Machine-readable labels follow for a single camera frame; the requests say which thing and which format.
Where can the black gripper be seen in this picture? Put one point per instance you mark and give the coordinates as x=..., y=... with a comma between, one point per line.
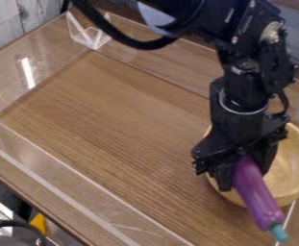
x=241, y=132

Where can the purple toy eggplant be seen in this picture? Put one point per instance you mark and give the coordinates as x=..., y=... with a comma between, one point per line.
x=257, y=196

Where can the brown wooden bowl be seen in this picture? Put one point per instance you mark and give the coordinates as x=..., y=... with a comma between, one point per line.
x=283, y=178

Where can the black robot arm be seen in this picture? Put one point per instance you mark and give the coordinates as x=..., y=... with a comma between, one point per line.
x=248, y=100

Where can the yellow black device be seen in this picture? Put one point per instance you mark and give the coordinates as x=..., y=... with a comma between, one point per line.
x=33, y=229

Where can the clear acrylic tray wall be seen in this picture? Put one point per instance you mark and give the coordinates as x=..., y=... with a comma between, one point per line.
x=98, y=125

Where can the clear acrylic corner bracket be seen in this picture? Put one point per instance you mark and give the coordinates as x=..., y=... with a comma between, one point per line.
x=90, y=37

